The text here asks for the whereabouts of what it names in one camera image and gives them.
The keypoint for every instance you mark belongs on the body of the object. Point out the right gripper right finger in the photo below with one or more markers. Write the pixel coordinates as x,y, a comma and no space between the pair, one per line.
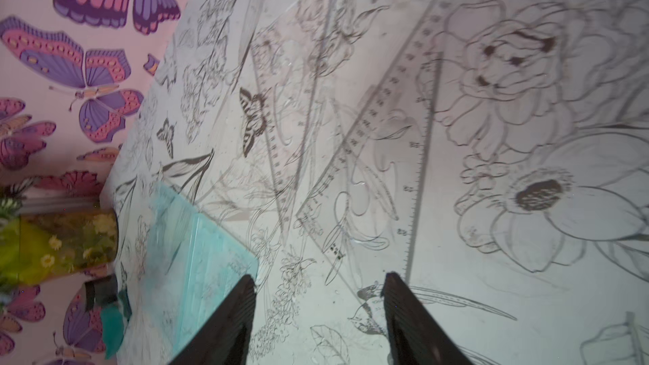
414,336

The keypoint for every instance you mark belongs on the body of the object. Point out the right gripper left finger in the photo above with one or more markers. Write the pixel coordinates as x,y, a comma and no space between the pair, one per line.
224,338

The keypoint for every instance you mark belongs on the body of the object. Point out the clear triangle ruler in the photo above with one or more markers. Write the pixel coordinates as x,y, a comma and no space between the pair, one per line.
287,58
364,210

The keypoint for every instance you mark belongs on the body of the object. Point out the yellow-green flower vase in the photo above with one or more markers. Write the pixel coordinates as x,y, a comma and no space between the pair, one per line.
38,247

